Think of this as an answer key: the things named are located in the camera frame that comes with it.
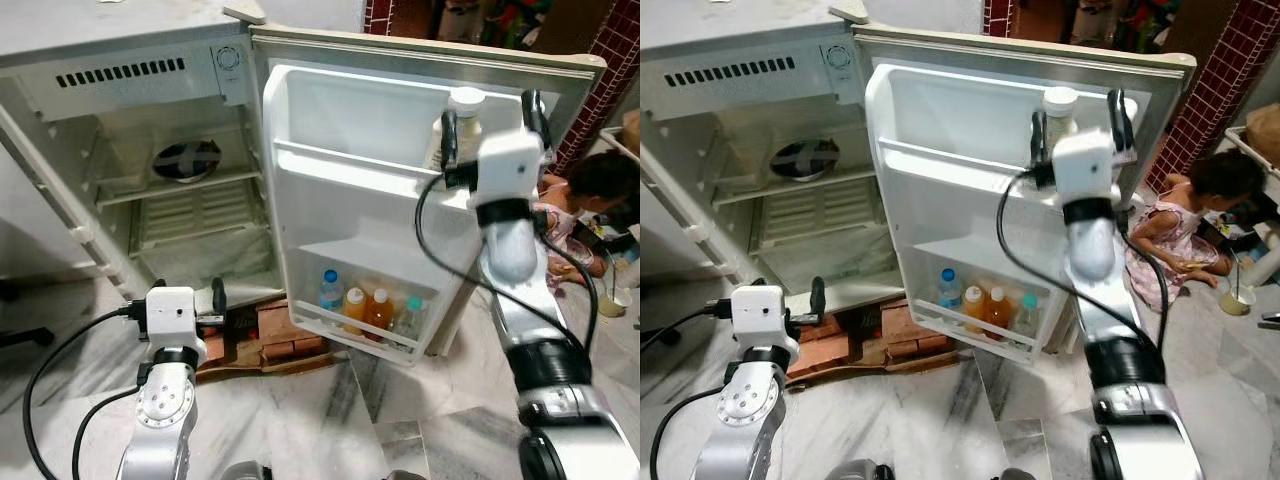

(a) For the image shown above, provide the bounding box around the white lidded jar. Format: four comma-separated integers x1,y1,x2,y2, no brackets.
444,87,487,171
1041,86,1082,141

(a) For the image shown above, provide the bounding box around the silver fridge door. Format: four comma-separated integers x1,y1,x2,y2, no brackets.
250,22,607,367
855,22,1197,367

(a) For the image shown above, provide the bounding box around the silver mini fridge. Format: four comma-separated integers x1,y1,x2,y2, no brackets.
0,0,607,367
640,0,1197,367

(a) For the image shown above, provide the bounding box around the red brick fridge base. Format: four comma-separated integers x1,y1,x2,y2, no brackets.
785,298,927,377
195,298,333,377

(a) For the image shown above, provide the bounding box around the clear fridge shelf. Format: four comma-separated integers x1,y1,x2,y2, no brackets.
720,164,873,207
95,164,264,207

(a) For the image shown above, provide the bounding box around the child in pink dress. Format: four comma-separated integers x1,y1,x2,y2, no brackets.
535,150,641,293
1125,150,1267,313

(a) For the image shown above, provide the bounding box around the cluttered shop shelf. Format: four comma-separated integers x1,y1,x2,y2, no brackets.
1060,0,1223,53
430,0,593,53

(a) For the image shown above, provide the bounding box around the wooden board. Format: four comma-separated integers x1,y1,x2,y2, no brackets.
790,345,941,381
198,345,346,381

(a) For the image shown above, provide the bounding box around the orange juice bottle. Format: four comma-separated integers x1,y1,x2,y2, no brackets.
342,287,368,336
366,287,395,342
985,286,1014,340
961,286,987,335

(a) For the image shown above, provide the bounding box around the teal cap clear bottle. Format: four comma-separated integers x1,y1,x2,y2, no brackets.
1015,291,1042,340
398,294,427,343

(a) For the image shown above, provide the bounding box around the cream cup with stick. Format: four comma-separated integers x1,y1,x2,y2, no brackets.
1219,255,1257,318
597,262,632,320

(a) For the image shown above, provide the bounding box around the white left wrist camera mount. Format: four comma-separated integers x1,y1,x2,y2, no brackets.
145,286,210,367
730,285,797,367

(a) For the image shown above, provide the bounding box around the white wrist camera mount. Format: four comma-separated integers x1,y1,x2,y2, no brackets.
476,128,547,207
730,285,797,367
145,286,210,367
1051,127,1120,203

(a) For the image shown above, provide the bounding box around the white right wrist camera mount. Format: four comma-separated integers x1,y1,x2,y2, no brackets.
1051,127,1120,203
476,128,547,207

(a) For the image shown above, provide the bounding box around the long black left arm cable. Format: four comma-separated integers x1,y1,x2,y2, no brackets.
640,304,737,353
22,304,151,480

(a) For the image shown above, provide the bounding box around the short black left arm cable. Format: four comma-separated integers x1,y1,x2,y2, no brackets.
75,385,151,480
650,385,737,480

